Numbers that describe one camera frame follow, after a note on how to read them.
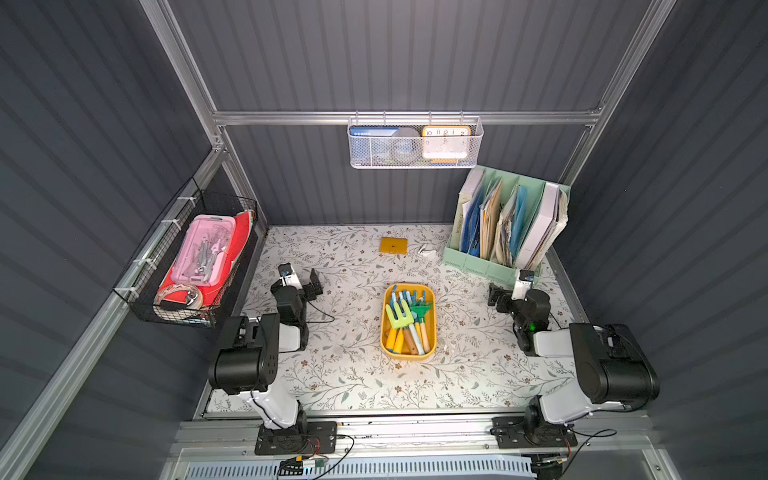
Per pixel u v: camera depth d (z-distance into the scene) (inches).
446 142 34.8
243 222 31.3
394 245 44.3
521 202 37.0
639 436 29.3
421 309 36.4
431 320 35.5
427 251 44.0
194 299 26.3
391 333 34.4
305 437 26.8
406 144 35.2
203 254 28.4
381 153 35.7
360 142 34.1
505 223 36.0
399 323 35.0
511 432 28.9
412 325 34.9
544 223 34.9
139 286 23.9
